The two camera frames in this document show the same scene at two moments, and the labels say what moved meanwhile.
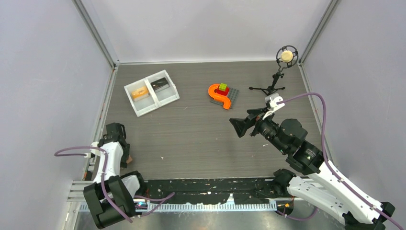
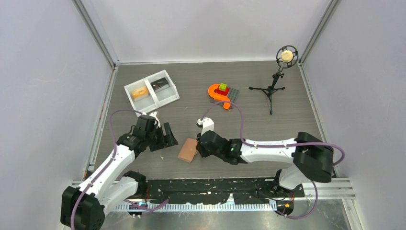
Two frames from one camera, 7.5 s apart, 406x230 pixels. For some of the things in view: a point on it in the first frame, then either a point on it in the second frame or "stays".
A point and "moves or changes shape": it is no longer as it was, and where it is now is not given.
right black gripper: x=240 y=125 → x=200 y=147
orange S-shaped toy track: x=224 y=98 stays
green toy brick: x=222 y=86 stays
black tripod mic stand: x=271 y=89 stays
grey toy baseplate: x=232 y=95 stays
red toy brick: x=221 y=92 stays
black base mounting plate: x=215 y=190 stays
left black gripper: x=123 y=163 → x=166 y=140
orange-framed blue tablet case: x=129 y=160 moves or changes shape
